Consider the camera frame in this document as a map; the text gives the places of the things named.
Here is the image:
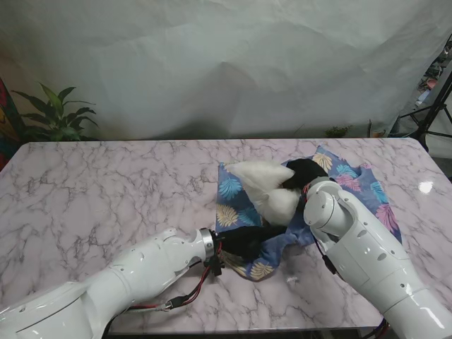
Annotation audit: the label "white pillow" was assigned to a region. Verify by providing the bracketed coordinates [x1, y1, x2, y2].
[225, 159, 301, 227]

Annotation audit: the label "large green leafy plant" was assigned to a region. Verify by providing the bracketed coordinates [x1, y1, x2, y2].
[10, 83, 100, 142]

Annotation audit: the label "black tripod stand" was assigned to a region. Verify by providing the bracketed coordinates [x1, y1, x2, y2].
[397, 63, 452, 153]

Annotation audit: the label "red black arm cable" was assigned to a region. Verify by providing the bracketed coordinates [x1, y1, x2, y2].
[298, 183, 391, 339]
[102, 242, 227, 336]

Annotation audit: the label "colourful painted panel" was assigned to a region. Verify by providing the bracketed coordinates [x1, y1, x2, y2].
[0, 77, 25, 167]

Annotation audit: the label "red black right arm cable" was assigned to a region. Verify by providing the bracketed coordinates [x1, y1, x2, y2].
[298, 183, 391, 339]

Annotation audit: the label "white backdrop cloth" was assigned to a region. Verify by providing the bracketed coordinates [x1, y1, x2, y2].
[0, 0, 452, 141]

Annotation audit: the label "small green bushy plant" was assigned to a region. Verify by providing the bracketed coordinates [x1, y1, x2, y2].
[323, 125, 352, 139]

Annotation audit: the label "blue floral pillowcase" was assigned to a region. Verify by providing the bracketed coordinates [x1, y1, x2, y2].
[213, 143, 404, 283]

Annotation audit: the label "red black left arm cable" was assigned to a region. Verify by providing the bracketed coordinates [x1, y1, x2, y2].
[102, 242, 227, 336]

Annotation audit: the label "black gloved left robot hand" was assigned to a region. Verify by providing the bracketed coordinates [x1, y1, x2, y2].
[214, 224, 287, 260]

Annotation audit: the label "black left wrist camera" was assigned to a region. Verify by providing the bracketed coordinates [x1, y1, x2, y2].
[203, 256, 227, 278]

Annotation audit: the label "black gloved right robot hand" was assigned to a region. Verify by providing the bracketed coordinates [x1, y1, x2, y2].
[280, 158, 329, 191]

